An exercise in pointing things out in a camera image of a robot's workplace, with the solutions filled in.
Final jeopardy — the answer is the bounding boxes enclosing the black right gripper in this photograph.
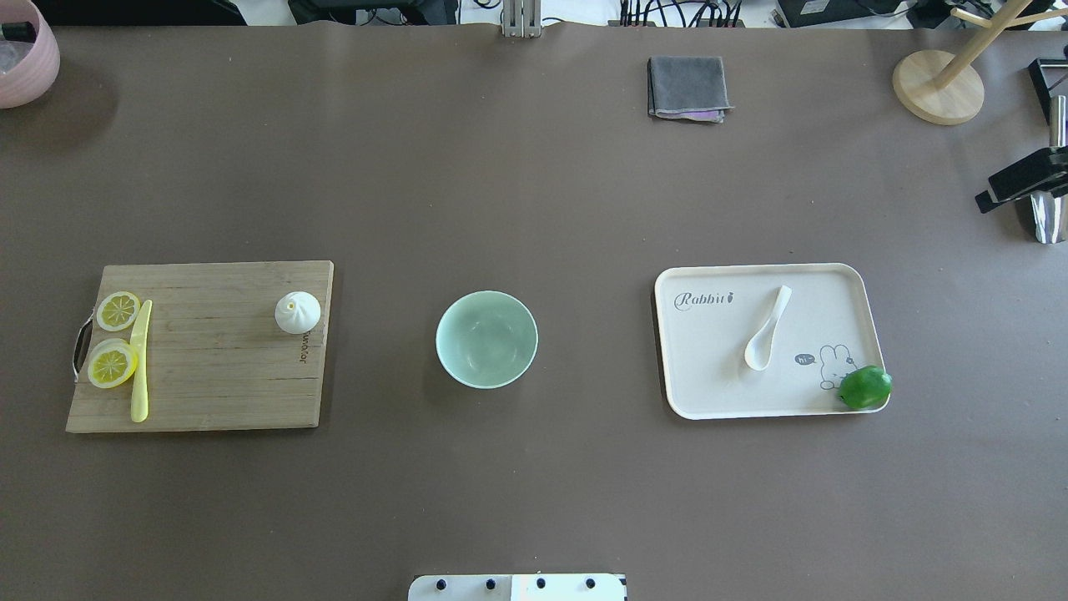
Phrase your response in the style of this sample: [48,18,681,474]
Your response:
[975,148,1067,213]

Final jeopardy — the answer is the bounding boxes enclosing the white ceramic spoon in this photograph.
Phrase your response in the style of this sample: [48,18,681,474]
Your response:
[743,285,794,371]

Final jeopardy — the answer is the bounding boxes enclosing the light green bowl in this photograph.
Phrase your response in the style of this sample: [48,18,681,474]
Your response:
[435,290,539,391]

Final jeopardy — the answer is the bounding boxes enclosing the white steamed bun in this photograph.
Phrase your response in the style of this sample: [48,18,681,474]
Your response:
[274,290,323,335]

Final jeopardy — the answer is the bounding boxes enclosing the pink bowl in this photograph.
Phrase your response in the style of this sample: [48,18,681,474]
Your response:
[1,1,60,109]

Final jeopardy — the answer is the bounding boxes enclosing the metal scoop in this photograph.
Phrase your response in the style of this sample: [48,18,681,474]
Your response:
[1030,95,1067,246]

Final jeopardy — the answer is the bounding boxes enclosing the wooden mug tree stand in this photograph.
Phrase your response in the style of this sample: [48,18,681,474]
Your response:
[891,1,1067,126]

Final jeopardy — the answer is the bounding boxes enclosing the green lime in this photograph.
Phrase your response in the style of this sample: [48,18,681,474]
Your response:
[839,366,893,411]

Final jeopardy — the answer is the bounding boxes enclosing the grey folded cloth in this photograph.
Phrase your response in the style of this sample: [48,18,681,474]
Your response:
[646,56,733,124]

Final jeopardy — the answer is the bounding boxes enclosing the beige rabbit tray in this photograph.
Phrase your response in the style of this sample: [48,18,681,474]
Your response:
[653,263,884,420]

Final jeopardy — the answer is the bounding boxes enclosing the wooden cutting board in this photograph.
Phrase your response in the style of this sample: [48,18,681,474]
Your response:
[66,260,335,433]

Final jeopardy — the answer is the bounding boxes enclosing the yellow plastic knife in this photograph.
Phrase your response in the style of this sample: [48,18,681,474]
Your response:
[129,299,153,423]

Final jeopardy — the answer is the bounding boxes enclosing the upper lemon slice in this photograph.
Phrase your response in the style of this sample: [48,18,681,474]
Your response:
[94,290,142,332]

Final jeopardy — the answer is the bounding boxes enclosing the lemon slice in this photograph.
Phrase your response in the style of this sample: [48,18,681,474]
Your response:
[94,290,142,332]
[87,338,139,389]

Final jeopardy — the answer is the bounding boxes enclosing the lower lemon slice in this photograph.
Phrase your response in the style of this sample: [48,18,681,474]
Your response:
[87,338,139,389]

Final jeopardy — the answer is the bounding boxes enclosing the aluminium frame post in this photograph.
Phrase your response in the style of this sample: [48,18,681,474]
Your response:
[501,0,541,38]

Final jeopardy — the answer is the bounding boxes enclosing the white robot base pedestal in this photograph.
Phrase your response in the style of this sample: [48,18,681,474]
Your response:
[407,572,628,600]

